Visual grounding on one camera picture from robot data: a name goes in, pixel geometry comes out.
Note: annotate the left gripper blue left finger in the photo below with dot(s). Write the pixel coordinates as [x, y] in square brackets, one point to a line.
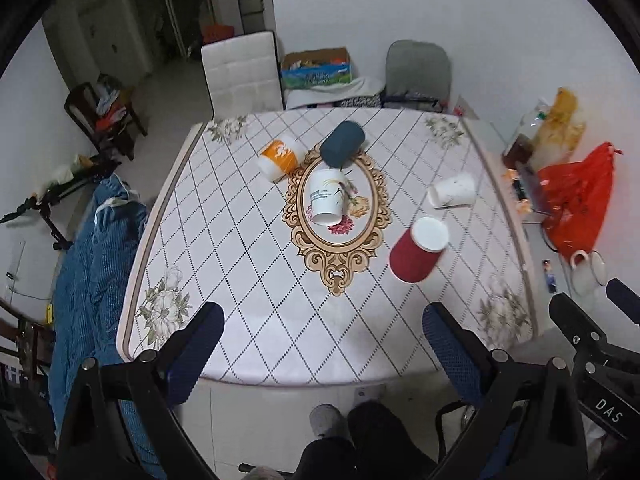
[188, 350]

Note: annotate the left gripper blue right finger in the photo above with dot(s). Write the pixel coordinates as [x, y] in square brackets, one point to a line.
[455, 349]

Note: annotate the red paper cup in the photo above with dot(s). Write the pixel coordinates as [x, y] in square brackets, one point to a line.
[416, 253]

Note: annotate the white paper cup with birds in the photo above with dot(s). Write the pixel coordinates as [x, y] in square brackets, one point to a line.
[456, 191]

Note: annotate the white printed paper cup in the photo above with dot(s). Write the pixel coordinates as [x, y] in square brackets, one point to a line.
[327, 195]

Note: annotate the orange and white cup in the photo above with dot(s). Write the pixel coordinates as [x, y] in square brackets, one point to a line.
[280, 157]

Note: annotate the dark teal cup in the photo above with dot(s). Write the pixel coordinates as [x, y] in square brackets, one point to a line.
[343, 143]

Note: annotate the white enamel mug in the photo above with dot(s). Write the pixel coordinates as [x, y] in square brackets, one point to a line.
[588, 272]

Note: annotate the small dark lighter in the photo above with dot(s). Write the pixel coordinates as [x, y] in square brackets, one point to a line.
[549, 277]

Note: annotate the blue knitted blanket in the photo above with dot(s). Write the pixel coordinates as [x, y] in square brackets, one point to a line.
[91, 286]

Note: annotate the grey slipper left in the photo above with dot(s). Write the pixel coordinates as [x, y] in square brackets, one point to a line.
[327, 421]

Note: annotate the white diamond pattern tablecloth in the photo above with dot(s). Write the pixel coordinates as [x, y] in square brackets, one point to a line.
[308, 305]

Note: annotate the floral tissue pack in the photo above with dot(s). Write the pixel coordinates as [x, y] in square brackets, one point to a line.
[522, 202]

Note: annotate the red plastic bag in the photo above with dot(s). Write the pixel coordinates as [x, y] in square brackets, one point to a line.
[578, 194]

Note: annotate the black tripod stand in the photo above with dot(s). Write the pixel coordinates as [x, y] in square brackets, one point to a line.
[98, 170]

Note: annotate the plastic bottle with brown liquid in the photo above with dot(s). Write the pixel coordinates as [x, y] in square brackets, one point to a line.
[521, 146]

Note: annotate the yellow snack bag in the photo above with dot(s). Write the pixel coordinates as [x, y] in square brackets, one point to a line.
[559, 134]

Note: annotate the dark wooden chair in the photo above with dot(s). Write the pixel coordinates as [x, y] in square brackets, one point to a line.
[105, 120]

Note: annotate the white leather chair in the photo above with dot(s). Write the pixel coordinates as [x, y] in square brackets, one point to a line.
[242, 75]

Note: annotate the grey cushioned chair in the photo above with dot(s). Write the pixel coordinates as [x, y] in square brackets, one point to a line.
[418, 75]

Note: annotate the cardboard box with items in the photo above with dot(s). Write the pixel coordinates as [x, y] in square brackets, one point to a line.
[312, 68]

